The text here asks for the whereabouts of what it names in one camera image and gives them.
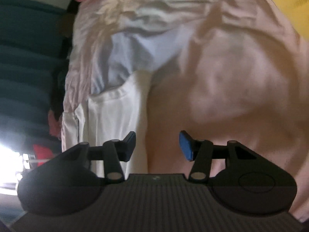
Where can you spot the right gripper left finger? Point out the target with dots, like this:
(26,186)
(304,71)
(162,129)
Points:
(112,153)

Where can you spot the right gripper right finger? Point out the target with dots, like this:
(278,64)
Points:
(203,152)

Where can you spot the white zip-up garment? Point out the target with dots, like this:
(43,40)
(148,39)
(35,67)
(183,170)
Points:
(112,115)

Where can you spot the red cloth on stand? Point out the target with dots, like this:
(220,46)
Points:
(42,153)

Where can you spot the pink pastel bed sheet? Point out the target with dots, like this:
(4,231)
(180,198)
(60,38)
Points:
(220,69)

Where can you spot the dark teal curtain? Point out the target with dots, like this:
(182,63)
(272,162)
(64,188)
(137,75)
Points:
(30,47)

